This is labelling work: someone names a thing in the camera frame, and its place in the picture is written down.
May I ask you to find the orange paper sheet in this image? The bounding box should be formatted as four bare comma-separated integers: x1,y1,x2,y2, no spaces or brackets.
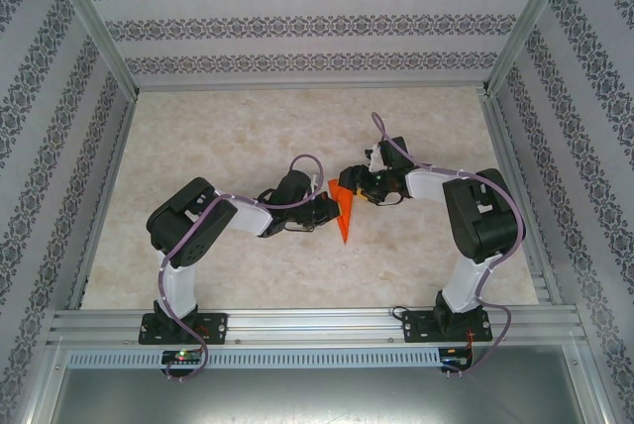
326,178,359,246

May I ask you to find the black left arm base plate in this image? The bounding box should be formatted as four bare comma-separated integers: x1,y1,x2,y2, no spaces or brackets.
138,312,230,346

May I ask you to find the slotted grey cable duct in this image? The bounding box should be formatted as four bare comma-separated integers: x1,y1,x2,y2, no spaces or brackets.
66,347,442,369

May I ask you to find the aluminium table side rail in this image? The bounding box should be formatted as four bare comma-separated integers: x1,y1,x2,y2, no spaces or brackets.
478,90,564,306
67,94,139,311

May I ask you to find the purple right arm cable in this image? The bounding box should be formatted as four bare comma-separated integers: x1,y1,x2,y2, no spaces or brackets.
370,111,527,378

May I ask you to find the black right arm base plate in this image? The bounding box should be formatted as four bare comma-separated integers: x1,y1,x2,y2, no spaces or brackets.
401,309,494,345

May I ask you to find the aluminium mounting rail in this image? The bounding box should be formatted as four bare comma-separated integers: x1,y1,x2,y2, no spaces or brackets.
47,307,590,346

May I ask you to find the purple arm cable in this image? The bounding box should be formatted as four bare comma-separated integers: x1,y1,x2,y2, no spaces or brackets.
370,111,527,378
158,154,328,383

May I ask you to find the grey metal shelf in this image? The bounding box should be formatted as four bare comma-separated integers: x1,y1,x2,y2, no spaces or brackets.
24,344,613,424

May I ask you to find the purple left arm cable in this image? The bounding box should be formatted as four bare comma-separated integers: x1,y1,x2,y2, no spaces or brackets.
158,154,328,383

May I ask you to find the aluminium frame post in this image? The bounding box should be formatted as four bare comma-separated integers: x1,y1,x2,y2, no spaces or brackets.
482,0,581,96
42,0,141,98

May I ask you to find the small circuit board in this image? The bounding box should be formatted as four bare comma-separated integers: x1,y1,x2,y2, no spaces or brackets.
161,349,203,366
439,354,476,371

